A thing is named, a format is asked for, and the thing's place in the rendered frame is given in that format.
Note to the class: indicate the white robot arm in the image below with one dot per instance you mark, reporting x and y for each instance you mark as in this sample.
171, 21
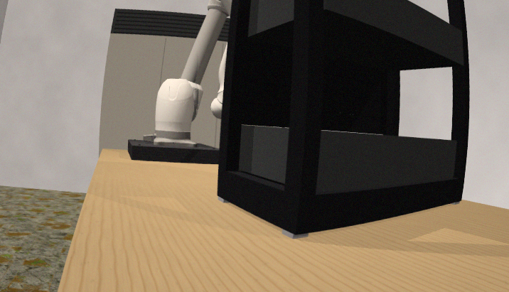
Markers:
174, 105

